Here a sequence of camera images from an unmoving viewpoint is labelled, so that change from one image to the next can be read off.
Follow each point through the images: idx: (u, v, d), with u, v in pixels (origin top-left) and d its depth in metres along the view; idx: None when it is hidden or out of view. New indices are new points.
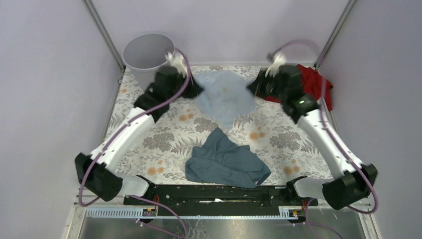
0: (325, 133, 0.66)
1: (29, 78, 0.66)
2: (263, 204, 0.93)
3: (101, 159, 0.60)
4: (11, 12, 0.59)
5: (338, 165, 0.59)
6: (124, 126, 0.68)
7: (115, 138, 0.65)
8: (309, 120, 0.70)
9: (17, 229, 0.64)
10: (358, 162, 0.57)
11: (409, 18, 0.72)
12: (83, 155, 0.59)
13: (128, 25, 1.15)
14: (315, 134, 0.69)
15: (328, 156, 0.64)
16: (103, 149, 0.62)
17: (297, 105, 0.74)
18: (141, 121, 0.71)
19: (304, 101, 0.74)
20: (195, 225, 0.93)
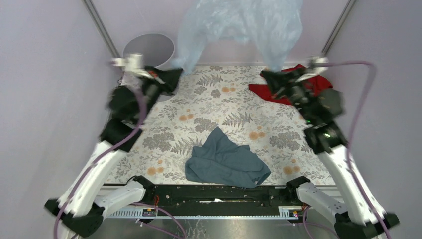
0: (350, 175, 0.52)
1: (29, 77, 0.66)
2: (263, 204, 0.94)
3: (68, 206, 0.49)
4: (12, 11, 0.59)
5: (360, 212, 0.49)
6: (88, 169, 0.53)
7: (82, 182, 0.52)
8: (333, 156, 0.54)
9: (17, 229, 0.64)
10: (381, 210, 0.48)
11: (409, 17, 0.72)
12: (52, 201, 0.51)
13: (128, 25, 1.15)
14: (339, 175, 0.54)
15: (348, 197, 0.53)
16: (69, 196, 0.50)
17: (322, 138, 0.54)
18: (108, 159, 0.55)
19: (331, 133, 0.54)
20: (195, 225, 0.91)
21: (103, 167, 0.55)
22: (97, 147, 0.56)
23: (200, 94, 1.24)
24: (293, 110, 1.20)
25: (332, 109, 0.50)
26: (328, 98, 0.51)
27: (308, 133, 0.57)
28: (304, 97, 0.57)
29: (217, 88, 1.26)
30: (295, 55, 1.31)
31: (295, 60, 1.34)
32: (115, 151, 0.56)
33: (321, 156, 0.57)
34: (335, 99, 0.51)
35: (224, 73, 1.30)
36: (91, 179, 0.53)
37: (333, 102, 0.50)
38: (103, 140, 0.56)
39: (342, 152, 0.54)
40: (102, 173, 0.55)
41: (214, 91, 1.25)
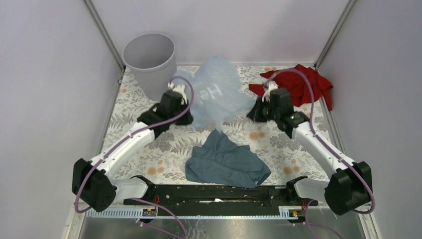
0: (316, 139, 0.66)
1: (29, 78, 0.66)
2: (263, 204, 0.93)
3: (101, 166, 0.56)
4: (12, 12, 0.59)
5: (331, 164, 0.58)
6: (127, 137, 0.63)
7: (113, 150, 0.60)
8: (299, 129, 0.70)
9: (17, 229, 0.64)
10: (349, 160, 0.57)
11: (409, 18, 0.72)
12: (83, 160, 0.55)
13: (128, 26, 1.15)
14: (309, 143, 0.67)
15: (320, 159, 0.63)
16: (104, 157, 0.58)
17: (288, 121, 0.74)
18: (144, 134, 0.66)
19: (295, 115, 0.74)
20: (195, 225, 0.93)
21: (138, 139, 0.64)
22: (134, 125, 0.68)
23: None
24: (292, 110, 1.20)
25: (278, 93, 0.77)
26: (276, 88, 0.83)
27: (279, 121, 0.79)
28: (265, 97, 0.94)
29: None
30: (295, 55, 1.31)
31: (295, 61, 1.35)
32: (152, 130, 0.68)
33: (292, 135, 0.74)
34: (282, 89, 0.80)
35: None
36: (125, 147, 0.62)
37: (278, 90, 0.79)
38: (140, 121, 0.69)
39: (305, 126, 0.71)
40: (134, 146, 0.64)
41: None
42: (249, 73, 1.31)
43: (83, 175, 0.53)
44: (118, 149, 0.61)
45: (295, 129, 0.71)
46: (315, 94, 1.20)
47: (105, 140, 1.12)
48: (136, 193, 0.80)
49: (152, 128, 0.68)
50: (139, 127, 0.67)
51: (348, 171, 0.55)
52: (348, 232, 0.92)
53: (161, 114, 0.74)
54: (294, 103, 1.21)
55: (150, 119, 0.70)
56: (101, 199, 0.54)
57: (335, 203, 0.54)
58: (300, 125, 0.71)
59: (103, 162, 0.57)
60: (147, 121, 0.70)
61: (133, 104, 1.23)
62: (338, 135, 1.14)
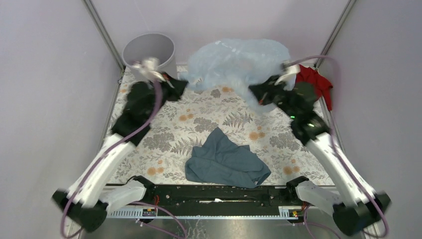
0: (336, 158, 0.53)
1: (29, 78, 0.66)
2: (263, 204, 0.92)
3: (78, 196, 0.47)
4: (12, 13, 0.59)
5: (350, 193, 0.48)
6: (99, 159, 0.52)
7: (90, 174, 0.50)
8: (319, 143, 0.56)
9: (17, 229, 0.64)
10: (369, 189, 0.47)
11: (409, 18, 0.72)
12: (60, 192, 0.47)
13: (128, 26, 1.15)
14: (327, 161, 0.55)
15: (337, 180, 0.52)
16: (78, 186, 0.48)
17: (306, 127, 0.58)
18: (120, 150, 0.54)
19: (315, 124, 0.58)
20: (195, 225, 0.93)
21: (113, 157, 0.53)
22: (107, 140, 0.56)
23: (200, 94, 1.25)
24: None
25: (305, 94, 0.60)
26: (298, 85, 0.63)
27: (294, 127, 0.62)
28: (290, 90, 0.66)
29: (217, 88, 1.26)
30: (295, 55, 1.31)
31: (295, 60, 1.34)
32: (127, 142, 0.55)
33: (308, 145, 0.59)
34: (306, 87, 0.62)
35: None
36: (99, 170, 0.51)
37: (304, 90, 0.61)
38: (113, 133, 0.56)
39: (325, 139, 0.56)
40: (111, 165, 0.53)
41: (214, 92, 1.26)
42: None
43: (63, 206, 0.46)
44: (95, 171, 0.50)
45: (314, 143, 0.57)
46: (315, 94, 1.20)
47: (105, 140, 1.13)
48: (135, 197, 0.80)
49: (128, 140, 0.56)
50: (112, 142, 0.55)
51: (368, 202, 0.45)
52: None
53: (135, 120, 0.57)
54: None
55: (126, 124, 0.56)
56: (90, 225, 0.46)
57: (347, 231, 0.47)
58: (321, 137, 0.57)
59: (79, 192, 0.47)
60: (120, 130, 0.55)
61: None
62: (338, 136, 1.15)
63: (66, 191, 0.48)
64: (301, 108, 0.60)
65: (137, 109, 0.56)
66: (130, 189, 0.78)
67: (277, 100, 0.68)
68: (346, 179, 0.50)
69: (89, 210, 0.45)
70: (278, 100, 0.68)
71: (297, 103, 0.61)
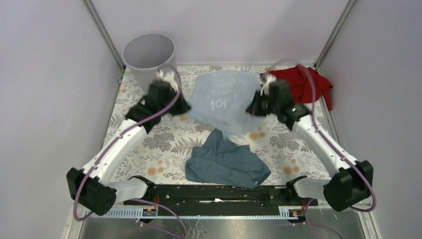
0: (318, 135, 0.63)
1: (29, 77, 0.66)
2: (263, 204, 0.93)
3: (94, 173, 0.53)
4: (12, 12, 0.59)
5: (333, 163, 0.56)
6: (116, 139, 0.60)
7: (105, 154, 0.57)
8: (302, 124, 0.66)
9: (18, 228, 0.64)
10: (352, 158, 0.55)
11: (408, 17, 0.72)
12: (75, 169, 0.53)
13: (128, 25, 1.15)
14: (310, 137, 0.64)
15: (322, 155, 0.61)
16: (95, 163, 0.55)
17: (290, 112, 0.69)
18: (134, 133, 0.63)
19: (297, 108, 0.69)
20: (195, 225, 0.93)
21: (128, 139, 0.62)
22: (122, 124, 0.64)
23: None
24: None
25: (285, 83, 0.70)
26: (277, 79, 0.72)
27: (279, 114, 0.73)
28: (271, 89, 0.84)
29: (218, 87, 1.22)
30: (295, 55, 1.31)
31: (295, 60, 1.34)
32: (140, 126, 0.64)
33: (293, 127, 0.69)
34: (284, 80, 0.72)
35: None
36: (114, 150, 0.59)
37: (278, 82, 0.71)
38: (129, 118, 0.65)
39: (306, 120, 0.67)
40: (125, 147, 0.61)
41: None
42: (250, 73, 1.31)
43: (78, 183, 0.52)
44: (111, 150, 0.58)
45: (297, 124, 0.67)
46: (315, 94, 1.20)
47: (105, 140, 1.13)
48: (136, 193, 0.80)
49: (142, 125, 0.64)
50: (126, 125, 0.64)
51: (350, 170, 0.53)
52: (348, 231, 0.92)
53: (150, 106, 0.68)
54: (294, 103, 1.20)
55: (139, 113, 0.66)
56: (101, 202, 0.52)
57: (335, 202, 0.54)
58: (302, 118, 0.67)
59: (95, 169, 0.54)
60: (134, 116, 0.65)
61: (133, 104, 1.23)
62: (338, 136, 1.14)
63: (82, 169, 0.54)
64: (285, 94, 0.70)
65: (155, 100, 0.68)
66: (133, 184, 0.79)
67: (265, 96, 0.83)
68: (329, 152, 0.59)
69: (102, 187, 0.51)
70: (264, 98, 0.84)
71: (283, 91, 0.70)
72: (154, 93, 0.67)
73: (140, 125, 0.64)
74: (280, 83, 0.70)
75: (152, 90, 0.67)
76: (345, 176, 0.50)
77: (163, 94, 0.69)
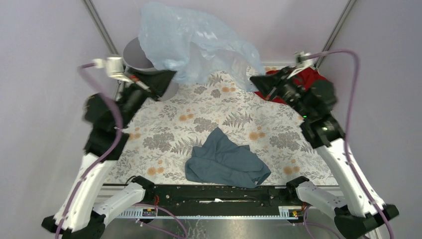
0: (349, 168, 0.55)
1: (30, 77, 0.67)
2: (263, 204, 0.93)
3: (65, 223, 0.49)
4: (12, 13, 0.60)
5: (360, 205, 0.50)
6: (77, 184, 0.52)
7: (74, 199, 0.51)
8: (332, 151, 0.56)
9: (18, 228, 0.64)
10: (381, 202, 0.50)
11: (409, 17, 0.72)
12: (48, 221, 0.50)
13: (127, 25, 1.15)
14: (338, 168, 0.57)
15: (347, 189, 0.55)
16: (64, 213, 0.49)
17: (319, 131, 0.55)
18: (97, 171, 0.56)
19: (328, 127, 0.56)
20: (195, 225, 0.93)
21: (94, 179, 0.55)
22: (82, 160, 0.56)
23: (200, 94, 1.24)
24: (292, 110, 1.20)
25: (324, 97, 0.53)
26: (320, 87, 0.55)
27: (304, 127, 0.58)
28: (296, 93, 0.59)
29: (217, 88, 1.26)
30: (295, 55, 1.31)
31: None
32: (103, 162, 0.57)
33: (319, 148, 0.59)
34: (330, 91, 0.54)
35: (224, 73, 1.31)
36: (81, 194, 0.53)
37: (322, 91, 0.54)
38: (88, 152, 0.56)
39: (339, 146, 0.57)
40: (93, 186, 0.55)
41: (214, 91, 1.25)
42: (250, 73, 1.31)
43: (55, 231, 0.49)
44: (76, 197, 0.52)
45: (325, 148, 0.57)
46: None
47: None
48: (135, 200, 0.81)
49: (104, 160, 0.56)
50: (88, 163, 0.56)
51: (376, 215, 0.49)
52: None
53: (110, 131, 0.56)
54: None
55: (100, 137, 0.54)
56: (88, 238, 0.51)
57: (347, 234, 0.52)
58: (334, 143, 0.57)
59: (66, 219, 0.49)
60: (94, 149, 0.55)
61: None
62: None
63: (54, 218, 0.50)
64: (318, 110, 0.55)
65: (104, 124, 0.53)
66: (129, 194, 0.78)
67: (289, 96, 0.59)
68: (358, 191, 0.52)
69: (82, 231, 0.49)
70: (290, 97, 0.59)
71: (318, 105, 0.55)
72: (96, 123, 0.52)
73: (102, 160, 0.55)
74: (324, 95, 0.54)
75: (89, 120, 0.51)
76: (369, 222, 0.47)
77: (113, 114, 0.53)
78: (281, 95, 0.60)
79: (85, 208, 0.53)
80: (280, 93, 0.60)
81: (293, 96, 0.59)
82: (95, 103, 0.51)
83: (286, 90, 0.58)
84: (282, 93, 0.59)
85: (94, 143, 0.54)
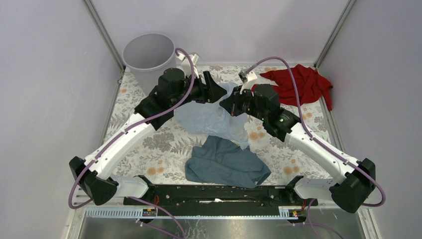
0: (315, 143, 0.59)
1: (29, 78, 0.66)
2: (263, 204, 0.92)
3: (94, 167, 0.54)
4: (11, 13, 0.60)
5: (337, 170, 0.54)
6: (120, 134, 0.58)
7: (108, 147, 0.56)
8: (294, 134, 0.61)
9: (18, 228, 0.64)
10: (354, 160, 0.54)
11: (409, 17, 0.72)
12: (78, 159, 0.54)
13: (127, 26, 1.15)
14: (307, 147, 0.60)
15: (321, 161, 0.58)
16: (96, 157, 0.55)
17: (279, 124, 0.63)
18: (140, 129, 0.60)
19: (285, 118, 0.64)
20: (195, 225, 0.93)
21: (134, 136, 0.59)
22: (130, 118, 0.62)
23: None
24: (293, 110, 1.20)
25: (266, 95, 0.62)
26: (261, 89, 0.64)
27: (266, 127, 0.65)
28: (248, 104, 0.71)
29: None
30: (295, 55, 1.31)
31: (295, 61, 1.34)
32: (148, 124, 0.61)
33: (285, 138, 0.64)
34: (267, 90, 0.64)
35: (224, 73, 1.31)
36: (117, 146, 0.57)
37: (264, 92, 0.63)
38: (137, 112, 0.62)
39: (298, 128, 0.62)
40: (129, 143, 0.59)
41: None
42: None
43: (78, 173, 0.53)
44: (112, 147, 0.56)
45: (289, 135, 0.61)
46: (315, 94, 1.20)
47: (104, 140, 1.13)
48: (137, 193, 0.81)
49: (149, 121, 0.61)
50: (136, 120, 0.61)
51: (355, 172, 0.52)
52: (348, 231, 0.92)
53: (162, 100, 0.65)
54: (293, 103, 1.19)
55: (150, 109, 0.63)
56: (99, 194, 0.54)
57: (349, 204, 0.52)
58: (293, 129, 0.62)
59: (95, 163, 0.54)
60: (144, 110, 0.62)
61: (133, 104, 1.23)
62: (338, 136, 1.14)
63: (84, 159, 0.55)
64: (267, 108, 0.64)
65: (168, 93, 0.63)
66: (132, 182, 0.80)
67: (247, 107, 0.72)
68: (330, 158, 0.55)
69: (100, 182, 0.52)
70: (246, 108, 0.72)
71: (265, 105, 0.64)
72: (164, 88, 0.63)
73: (147, 122, 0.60)
74: (269, 95, 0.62)
75: (162, 83, 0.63)
76: (353, 180, 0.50)
77: (178, 88, 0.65)
78: (241, 110, 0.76)
79: (113, 163, 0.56)
80: (238, 108, 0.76)
81: (249, 106, 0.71)
82: (173, 73, 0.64)
83: (242, 104, 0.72)
84: (241, 109, 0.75)
85: (144, 108, 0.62)
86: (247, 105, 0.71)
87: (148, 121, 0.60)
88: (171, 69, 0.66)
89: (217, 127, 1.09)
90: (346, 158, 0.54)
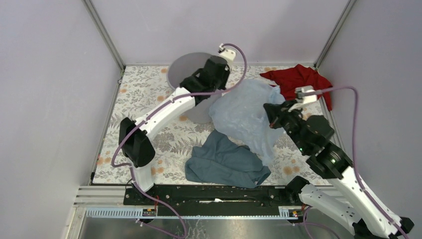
0: (365, 196, 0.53)
1: (29, 77, 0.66)
2: (263, 204, 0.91)
3: (143, 126, 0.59)
4: (10, 13, 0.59)
5: (381, 228, 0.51)
6: (168, 102, 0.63)
7: (157, 111, 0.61)
8: (346, 181, 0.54)
9: (17, 229, 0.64)
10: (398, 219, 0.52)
11: (410, 17, 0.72)
12: (129, 119, 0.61)
13: (127, 25, 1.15)
14: (353, 195, 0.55)
15: (364, 212, 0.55)
16: (146, 118, 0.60)
17: (329, 164, 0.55)
18: (185, 101, 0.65)
19: (335, 158, 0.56)
20: (195, 225, 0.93)
21: (179, 105, 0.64)
22: (176, 89, 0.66)
23: None
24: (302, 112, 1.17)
25: (322, 132, 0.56)
26: (316, 124, 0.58)
27: (312, 162, 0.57)
28: (293, 127, 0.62)
29: None
30: (295, 55, 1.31)
31: (294, 61, 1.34)
32: (192, 97, 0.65)
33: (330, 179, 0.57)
34: (323, 126, 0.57)
35: None
36: (166, 111, 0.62)
37: (320, 128, 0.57)
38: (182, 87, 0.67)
39: (351, 175, 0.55)
40: (174, 111, 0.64)
41: None
42: (249, 73, 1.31)
43: (127, 132, 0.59)
44: (161, 112, 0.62)
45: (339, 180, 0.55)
46: None
47: (104, 140, 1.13)
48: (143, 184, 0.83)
49: (193, 96, 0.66)
50: (181, 93, 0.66)
51: (396, 232, 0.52)
52: (345, 231, 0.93)
53: (204, 80, 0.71)
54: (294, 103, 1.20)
55: (192, 85, 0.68)
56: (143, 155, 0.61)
57: None
58: (344, 174, 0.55)
59: (145, 123, 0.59)
60: (188, 87, 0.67)
61: (133, 104, 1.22)
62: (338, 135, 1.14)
63: (134, 121, 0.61)
64: (319, 145, 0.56)
65: (212, 76, 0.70)
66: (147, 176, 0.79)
67: (288, 128, 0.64)
68: (376, 215, 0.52)
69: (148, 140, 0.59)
70: (288, 128, 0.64)
71: (317, 142, 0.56)
72: (212, 69, 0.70)
73: (192, 95, 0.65)
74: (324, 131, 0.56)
75: (211, 65, 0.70)
76: None
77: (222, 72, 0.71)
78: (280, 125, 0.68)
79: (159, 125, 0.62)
80: (280, 123, 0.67)
81: (291, 129, 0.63)
82: (215, 59, 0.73)
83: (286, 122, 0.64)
84: (282, 124, 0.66)
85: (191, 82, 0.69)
86: (291, 126, 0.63)
87: (194, 95, 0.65)
88: (217, 56, 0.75)
89: (250, 128, 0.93)
90: (392, 218, 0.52)
